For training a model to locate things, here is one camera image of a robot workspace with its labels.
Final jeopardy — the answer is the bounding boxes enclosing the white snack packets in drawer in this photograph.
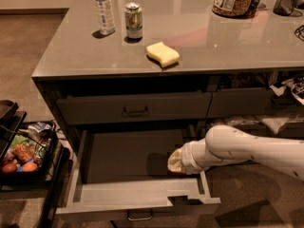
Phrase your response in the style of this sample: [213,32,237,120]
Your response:
[210,114,304,134]

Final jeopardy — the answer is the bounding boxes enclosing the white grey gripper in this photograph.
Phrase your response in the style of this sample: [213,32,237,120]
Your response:
[167,140,222,175]

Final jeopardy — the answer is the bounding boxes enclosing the yellow sponge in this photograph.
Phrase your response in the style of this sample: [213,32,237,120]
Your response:
[146,42,180,67]

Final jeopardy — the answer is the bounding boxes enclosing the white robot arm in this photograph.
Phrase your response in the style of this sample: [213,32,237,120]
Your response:
[167,125,304,181]

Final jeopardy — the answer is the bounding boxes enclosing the black snack basket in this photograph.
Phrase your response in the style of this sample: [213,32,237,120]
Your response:
[0,122,58,185]

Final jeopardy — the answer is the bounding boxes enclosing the black white crumpled bag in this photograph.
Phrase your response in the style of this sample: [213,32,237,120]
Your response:
[270,75,304,105]

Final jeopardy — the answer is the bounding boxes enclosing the dark tray on cart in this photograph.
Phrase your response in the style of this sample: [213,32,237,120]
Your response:
[0,100,19,124]

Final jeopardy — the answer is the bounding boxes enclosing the black shelf cart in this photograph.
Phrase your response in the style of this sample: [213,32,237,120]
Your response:
[0,110,71,228]

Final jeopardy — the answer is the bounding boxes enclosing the black wire object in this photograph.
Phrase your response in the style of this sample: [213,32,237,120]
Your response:
[294,25,304,41]

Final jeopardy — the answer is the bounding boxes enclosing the dark glass container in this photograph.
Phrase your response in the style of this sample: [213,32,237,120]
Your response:
[273,0,303,17]

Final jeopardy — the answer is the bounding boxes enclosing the green white soda can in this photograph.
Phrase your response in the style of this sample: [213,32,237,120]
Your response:
[124,2,143,39]

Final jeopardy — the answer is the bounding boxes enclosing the clear plastic water bottle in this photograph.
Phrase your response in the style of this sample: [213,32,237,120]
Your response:
[93,0,115,35]

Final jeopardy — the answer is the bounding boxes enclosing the grey drawer counter cabinet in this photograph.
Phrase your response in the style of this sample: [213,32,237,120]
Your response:
[33,0,304,148]

